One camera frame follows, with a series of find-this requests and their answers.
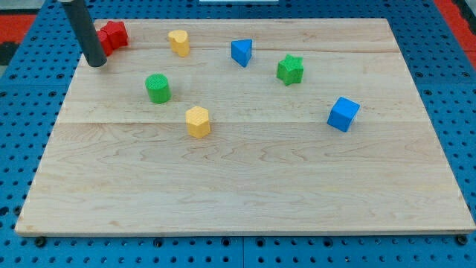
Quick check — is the blue triangle block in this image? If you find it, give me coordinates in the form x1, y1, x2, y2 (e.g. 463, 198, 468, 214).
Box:
231, 39, 253, 67

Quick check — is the yellow hexagon block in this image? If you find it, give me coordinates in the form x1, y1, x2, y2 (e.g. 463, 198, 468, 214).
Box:
185, 106, 210, 138

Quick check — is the green star block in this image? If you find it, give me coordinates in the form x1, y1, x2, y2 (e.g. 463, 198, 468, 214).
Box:
276, 54, 304, 86

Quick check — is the green cylinder block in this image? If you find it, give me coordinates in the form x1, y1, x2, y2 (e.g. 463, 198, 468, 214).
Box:
145, 74, 172, 103

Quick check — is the blue cube block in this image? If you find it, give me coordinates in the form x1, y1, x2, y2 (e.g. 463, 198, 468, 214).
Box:
327, 96, 360, 132

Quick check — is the yellow heart block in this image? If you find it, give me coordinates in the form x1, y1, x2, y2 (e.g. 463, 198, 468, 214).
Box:
168, 30, 190, 57

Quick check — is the wooden board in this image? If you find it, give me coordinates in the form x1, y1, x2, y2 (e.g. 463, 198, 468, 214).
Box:
16, 19, 475, 237

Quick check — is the red pentagon block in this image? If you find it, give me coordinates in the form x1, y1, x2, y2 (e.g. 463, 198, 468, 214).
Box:
100, 21, 129, 49

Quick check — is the red block behind rod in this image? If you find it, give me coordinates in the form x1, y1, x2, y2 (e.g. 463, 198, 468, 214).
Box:
97, 31, 113, 57

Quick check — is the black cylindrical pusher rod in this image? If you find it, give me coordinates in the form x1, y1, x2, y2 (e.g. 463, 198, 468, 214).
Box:
59, 0, 107, 68

